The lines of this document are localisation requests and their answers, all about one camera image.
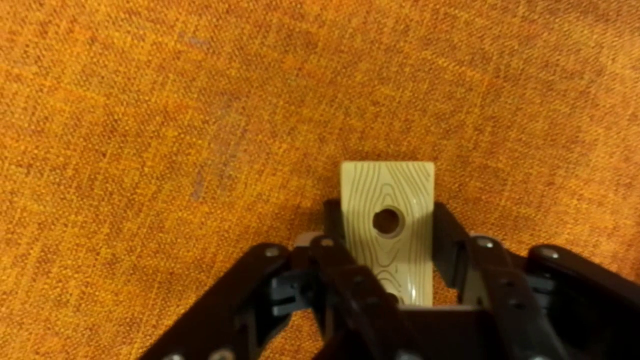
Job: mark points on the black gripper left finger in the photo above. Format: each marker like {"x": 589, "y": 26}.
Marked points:
{"x": 267, "y": 306}

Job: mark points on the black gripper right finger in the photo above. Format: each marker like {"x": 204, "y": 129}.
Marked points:
{"x": 553, "y": 306}

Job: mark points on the wooden block with holes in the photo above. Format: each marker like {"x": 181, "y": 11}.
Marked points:
{"x": 387, "y": 186}

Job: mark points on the orange fabric sofa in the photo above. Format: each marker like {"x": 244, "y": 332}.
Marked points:
{"x": 167, "y": 101}

